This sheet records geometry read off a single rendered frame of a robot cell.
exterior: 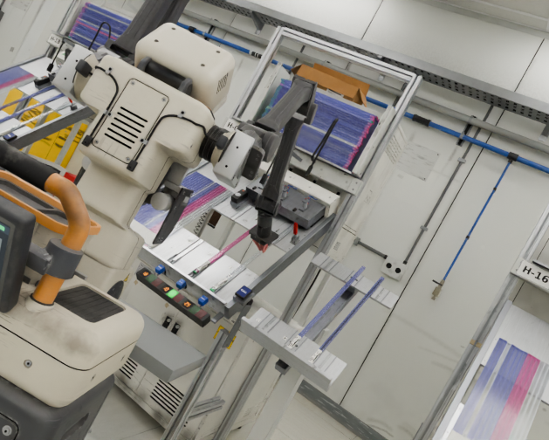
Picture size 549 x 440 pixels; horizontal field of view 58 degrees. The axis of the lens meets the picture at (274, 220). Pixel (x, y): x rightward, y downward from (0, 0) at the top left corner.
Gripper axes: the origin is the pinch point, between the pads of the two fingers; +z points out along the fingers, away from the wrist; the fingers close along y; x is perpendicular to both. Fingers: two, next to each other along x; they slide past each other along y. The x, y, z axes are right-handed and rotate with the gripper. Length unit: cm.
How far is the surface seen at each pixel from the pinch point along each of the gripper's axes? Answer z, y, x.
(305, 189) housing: -5.3, 5.7, -37.1
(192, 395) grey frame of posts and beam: 23, -13, 54
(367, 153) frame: -24, -11, -55
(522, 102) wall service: 3, -40, -212
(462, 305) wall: 110, -67, -135
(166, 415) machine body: 64, 6, 53
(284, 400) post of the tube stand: 21, -39, 35
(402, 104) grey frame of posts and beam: -37, -12, -79
